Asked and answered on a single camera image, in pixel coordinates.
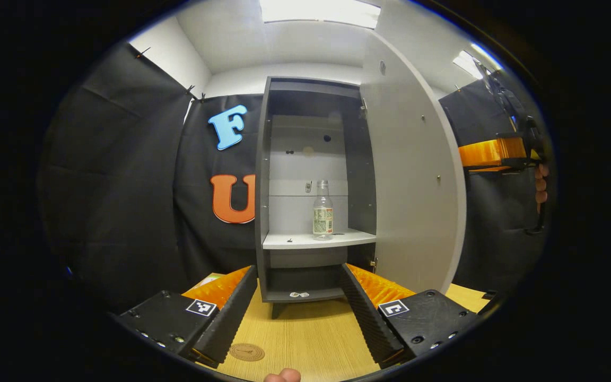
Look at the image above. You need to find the black backdrop cloth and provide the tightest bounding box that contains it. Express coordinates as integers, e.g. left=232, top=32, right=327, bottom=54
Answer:
left=38, top=42, right=550, bottom=314

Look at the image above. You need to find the beige cabinet door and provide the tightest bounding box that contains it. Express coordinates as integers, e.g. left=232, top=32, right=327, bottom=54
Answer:
left=360, top=29, right=467, bottom=294

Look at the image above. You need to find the round brown coaster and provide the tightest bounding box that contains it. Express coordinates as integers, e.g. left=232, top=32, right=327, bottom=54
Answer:
left=229, top=343, right=266, bottom=362

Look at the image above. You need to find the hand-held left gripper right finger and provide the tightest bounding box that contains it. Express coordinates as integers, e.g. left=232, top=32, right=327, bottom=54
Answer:
left=340, top=264, right=481, bottom=369

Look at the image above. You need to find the dark grey cabinet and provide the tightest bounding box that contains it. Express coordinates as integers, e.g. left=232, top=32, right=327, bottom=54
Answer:
left=255, top=76, right=378, bottom=319

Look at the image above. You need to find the clear plastic bottle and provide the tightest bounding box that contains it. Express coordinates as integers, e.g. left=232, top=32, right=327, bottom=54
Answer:
left=312, top=179, right=334, bottom=241

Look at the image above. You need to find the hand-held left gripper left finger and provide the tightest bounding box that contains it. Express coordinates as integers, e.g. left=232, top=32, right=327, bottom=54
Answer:
left=116, top=265, right=258, bottom=369

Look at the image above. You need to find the grey cabinet shelf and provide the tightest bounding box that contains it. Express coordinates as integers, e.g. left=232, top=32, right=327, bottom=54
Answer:
left=262, top=229, right=378, bottom=250

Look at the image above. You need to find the large ceiling light panel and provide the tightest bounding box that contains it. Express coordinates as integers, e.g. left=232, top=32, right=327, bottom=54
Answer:
left=259, top=0, right=381, bottom=29

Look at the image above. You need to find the small ceiling light panel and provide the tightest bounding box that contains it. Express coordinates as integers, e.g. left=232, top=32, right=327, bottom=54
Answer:
left=453, top=42, right=502, bottom=80

